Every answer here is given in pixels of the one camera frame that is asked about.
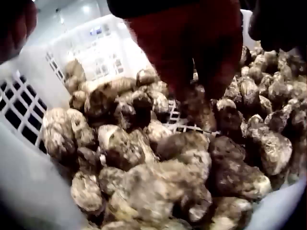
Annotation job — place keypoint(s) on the person's right hand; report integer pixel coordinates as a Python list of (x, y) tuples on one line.
[(191, 36)]

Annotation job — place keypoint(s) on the person's left hand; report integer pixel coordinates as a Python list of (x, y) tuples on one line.
[(278, 24)]

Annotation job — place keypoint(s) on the person's right fingers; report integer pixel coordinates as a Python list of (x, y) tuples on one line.
[(191, 95)]

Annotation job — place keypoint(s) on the person's right thumb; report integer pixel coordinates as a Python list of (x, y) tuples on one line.
[(16, 28)]

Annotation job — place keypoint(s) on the pile of muddy oysters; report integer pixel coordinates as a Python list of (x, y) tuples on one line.
[(148, 163)]

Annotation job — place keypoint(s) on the white plastic lattice crate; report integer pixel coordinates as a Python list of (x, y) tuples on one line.
[(26, 182)]

